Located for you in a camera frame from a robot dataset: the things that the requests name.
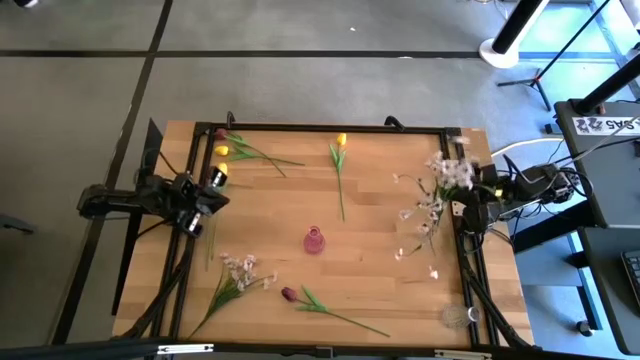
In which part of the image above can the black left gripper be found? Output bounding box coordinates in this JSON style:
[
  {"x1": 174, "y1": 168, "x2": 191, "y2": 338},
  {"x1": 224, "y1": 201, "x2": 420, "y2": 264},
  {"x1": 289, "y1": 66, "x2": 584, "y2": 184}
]
[{"x1": 172, "y1": 166, "x2": 232, "y2": 239}]

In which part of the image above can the white blossom sprig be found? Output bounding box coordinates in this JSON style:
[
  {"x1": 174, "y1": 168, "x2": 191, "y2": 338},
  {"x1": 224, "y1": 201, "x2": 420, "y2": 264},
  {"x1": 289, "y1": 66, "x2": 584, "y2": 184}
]
[
  {"x1": 392, "y1": 172, "x2": 444, "y2": 280},
  {"x1": 187, "y1": 252, "x2": 279, "y2": 341},
  {"x1": 424, "y1": 134, "x2": 476, "y2": 194}
]

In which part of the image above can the yellow artificial tulip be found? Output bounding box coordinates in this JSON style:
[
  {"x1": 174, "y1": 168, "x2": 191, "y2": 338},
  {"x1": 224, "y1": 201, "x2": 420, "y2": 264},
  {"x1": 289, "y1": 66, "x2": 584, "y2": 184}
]
[
  {"x1": 214, "y1": 144, "x2": 306, "y2": 167},
  {"x1": 205, "y1": 162, "x2": 230, "y2": 273},
  {"x1": 328, "y1": 132, "x2": 349, "y2": 223}
]

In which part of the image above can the pink ribbed glass vase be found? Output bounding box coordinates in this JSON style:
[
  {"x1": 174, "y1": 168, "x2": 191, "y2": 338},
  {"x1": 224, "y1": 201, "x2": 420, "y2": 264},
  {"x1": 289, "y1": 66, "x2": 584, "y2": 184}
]
[{"x1": 302, "y1": 224, "x2": 327, "y2": 256}]

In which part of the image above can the clear ribbed glass vase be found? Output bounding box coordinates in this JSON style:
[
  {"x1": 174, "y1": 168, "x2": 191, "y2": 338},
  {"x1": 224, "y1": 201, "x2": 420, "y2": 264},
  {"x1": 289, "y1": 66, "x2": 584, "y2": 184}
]
[{"x1": 441, "y1": 303, "x2": 482, "y2": 330}]

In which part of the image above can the black tripod stand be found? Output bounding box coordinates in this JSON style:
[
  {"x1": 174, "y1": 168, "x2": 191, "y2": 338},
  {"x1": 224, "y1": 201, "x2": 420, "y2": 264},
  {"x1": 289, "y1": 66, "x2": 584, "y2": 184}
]
[{"x1": 497, "y1": 0, "x2": 614, "y2": 112}]

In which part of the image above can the black column white base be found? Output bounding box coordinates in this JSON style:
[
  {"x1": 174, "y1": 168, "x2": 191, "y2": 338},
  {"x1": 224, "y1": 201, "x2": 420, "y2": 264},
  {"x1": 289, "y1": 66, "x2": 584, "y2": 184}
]
[{"x1": 478, "y1": 0, "x2": 545, "y2": 70}]

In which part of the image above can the white desk sticker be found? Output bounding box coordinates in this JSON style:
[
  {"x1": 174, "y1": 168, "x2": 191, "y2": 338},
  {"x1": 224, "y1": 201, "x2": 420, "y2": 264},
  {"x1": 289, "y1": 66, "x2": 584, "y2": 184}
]
[{"x1": 571, "y1": 116, "x2": 640, "y2": 137}]

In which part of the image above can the dark grey desk with sticker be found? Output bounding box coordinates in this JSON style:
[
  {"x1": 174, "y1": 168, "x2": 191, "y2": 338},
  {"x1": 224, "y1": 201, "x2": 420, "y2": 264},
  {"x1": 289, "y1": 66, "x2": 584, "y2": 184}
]
[{"x1": 553, "y1": 98, "x2": 640, "y2": 230}]

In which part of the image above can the black desk pole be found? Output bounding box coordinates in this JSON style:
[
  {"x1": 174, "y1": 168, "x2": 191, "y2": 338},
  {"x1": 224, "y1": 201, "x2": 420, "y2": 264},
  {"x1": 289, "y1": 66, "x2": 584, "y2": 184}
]
[{"x1": 574, "y1": 52, "x2": 640, "y2": 116}]

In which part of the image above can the black keyboard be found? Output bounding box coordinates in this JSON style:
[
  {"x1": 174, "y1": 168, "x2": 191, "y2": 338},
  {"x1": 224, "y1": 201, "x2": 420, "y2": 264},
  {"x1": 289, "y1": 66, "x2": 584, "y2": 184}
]
[{"x1": 620, "y1": 248, "x2": 640, "y2": 297}]

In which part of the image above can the white floor cable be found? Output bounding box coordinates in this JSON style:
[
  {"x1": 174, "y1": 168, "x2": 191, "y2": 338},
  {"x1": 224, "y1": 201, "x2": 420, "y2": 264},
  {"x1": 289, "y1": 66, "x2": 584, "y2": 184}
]
[{"x1": 491, "y1": 135, "x2": 565, "y2": 159}]

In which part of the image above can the black aluminium table frame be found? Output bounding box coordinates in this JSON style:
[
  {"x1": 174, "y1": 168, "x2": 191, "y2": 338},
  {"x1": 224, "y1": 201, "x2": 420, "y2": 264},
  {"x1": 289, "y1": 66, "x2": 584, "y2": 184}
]
[{"x1": 0, "y1": 118, "x2": 640, "y2": 360}]

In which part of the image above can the silver metal bracket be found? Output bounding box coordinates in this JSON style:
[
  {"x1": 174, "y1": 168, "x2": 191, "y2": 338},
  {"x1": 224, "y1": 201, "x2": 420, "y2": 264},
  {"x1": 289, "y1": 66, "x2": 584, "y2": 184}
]
[
  {"x1": 157, "y1": 342, "x2": 215, "y2": 356},
  {"x1": 433, "y1": 348, "x2": 494, "y2": 360}
]

